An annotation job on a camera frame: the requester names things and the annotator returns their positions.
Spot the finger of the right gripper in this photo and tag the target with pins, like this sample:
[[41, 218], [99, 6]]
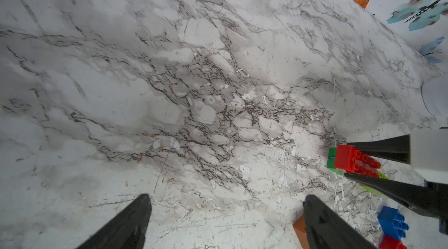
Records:
[[395, 193], [396, 149]]

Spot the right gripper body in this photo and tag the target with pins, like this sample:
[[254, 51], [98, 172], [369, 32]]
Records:
[[429, 158]]

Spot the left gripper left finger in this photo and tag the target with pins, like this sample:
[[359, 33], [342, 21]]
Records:
[[126, 230]]

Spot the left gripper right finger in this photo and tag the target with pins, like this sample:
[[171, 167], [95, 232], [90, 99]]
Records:
[[326, 230]]

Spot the long red lego brick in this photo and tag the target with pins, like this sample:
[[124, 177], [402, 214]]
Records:
[[351, 160]]

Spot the dark green lego brick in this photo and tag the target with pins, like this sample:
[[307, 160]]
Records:
[[331, 160]]

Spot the orange lego brick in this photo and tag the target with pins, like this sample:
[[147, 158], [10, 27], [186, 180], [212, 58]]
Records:
[[300, 230]]

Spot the blue lego brick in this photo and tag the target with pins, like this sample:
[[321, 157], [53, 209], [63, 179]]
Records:
[[393, 223]]

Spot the small red lego brick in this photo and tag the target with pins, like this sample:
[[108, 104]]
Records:
[[391, 243]]

